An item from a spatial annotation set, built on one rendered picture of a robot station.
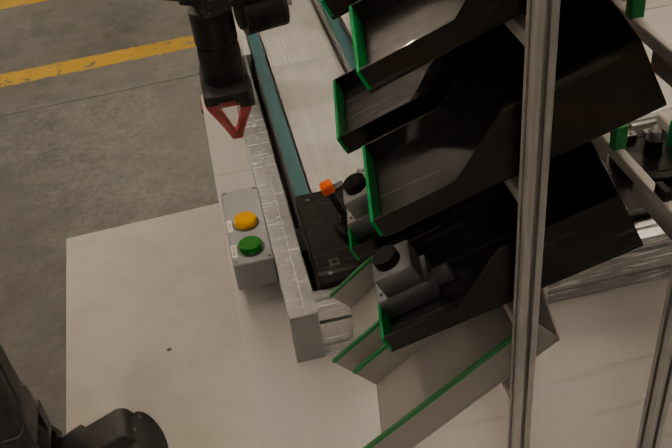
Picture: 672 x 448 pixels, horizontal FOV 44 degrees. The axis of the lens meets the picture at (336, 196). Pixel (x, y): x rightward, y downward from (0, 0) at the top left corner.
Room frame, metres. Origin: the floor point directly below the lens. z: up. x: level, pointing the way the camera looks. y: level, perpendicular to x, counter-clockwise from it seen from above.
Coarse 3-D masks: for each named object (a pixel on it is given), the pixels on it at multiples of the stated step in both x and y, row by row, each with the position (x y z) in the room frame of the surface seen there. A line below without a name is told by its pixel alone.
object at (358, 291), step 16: (368, 272) 0.88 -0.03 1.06; (336, 288) 0.88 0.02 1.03; (352, 288) 0.88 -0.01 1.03; (368, 288) 0.88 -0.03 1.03; (352, 304) 0.88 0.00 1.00; (368, 304) 0.85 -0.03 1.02; (352, 320) 0.85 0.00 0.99; (368, 320) 0.82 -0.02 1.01; (368, 336) 0.75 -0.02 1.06; (352, 352) 0.75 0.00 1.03; (368, 352) 0.75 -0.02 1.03; (352, 368) 0.75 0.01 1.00
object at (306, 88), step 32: (256, 64) 1.76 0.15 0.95; (288, 64) 1.80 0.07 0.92; (320, 64) 1.78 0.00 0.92; (352, 64) 1.70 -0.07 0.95; (288, 96) 1.64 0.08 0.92; (320, 96) 1.63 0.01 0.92; (288, 128) 1.47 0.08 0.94; (320, 128) 1.49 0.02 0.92; (288, 160) 1.34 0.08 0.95; (320, 160) 1.38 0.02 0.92; (352, 160) 1.36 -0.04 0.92; (320, 288) 0.99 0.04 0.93
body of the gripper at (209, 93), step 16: (224, 48) 0.99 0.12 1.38; (208, 64) 0.99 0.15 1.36; (224, 64) 0.99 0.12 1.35; (240, 64) 1.00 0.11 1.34; (208, 80) 0.99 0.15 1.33; (224, 80) 0.99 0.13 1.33; (240, 80) 1.00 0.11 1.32; (208, 96) 0.97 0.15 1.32; (224, 96) 0.96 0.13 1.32; (240, 96) 0.97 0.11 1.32
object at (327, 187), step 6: (324, 186) 1.08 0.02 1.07; (330, 186) 1.07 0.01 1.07; (336, 186) 1.08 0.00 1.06; (324, 192) 1.07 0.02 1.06; (330, 192) 1.07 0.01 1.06; (330, 198) 1.08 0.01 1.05; (336, 198) 1.08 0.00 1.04; (336, 204) 1.08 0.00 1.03; (342, 204) 1.09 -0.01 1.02; (342, 210) 1.08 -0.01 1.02; (342, 216) 1.08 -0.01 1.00
